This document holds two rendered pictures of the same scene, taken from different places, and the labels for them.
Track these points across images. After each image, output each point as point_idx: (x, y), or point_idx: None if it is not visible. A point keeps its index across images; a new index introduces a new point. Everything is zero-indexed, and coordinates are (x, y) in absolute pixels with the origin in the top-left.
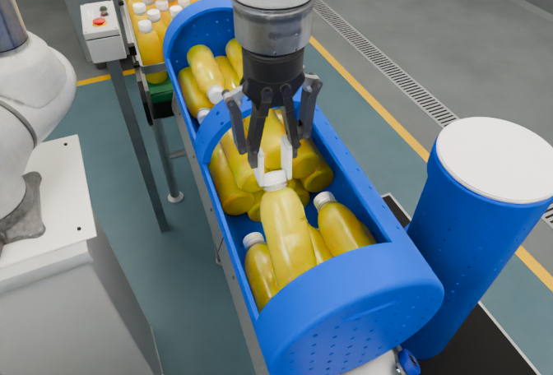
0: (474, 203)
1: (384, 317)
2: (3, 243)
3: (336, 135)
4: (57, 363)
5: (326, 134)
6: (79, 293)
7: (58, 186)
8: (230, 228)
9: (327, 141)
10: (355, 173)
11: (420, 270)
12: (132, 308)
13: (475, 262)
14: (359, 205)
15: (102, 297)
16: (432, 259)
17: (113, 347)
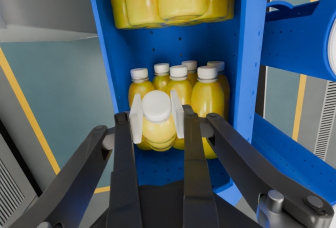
0: (319, 66)
1: None
2: None
3: (263, 18)
4: (29, 38)
5: (250, 35)
6: (14, 30)
7: None
8: (122, 47)
9: (245, 52)
10: (247, 104)
11: (238, 197)
12: None
13: (282, 68)
14: (235, 64)
15: (36, 29)
16: (261, 52)
17: (62, 33)
